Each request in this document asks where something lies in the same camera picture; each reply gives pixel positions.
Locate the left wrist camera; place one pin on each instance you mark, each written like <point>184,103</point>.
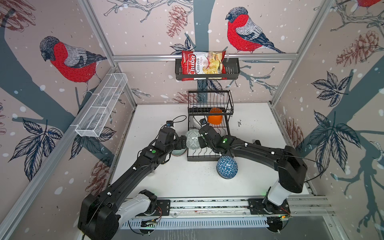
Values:
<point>169,124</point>

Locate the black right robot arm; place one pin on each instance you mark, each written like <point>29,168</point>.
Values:
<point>291,169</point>

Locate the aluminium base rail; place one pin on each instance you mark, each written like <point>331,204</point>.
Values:
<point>236,212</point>

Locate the grey green patterned bowl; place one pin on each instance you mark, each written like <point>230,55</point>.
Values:
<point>192,141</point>

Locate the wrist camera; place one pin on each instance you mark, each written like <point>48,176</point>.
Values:
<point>169,124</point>
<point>203,122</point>

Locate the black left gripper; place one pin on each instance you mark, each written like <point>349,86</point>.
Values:
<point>179,145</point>

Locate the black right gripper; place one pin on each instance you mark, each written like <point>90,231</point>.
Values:
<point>201,145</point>

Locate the red cassava chips bag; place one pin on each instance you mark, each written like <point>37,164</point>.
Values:
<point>202,63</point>

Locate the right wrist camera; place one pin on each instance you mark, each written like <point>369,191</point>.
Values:
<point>203,122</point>

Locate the black wall shelf basket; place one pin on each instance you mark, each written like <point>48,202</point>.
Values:
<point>231,66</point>

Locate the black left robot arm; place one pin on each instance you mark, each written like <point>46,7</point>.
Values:
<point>102,215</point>

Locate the black wire dish rack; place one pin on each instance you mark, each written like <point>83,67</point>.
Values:
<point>201,102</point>

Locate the white wire mesh basket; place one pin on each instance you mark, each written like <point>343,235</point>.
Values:
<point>96,117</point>

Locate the orange plastic bowl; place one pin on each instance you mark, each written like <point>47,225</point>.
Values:
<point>217,118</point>

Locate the blue patterned bowl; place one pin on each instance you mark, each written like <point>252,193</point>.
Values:
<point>227,167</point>

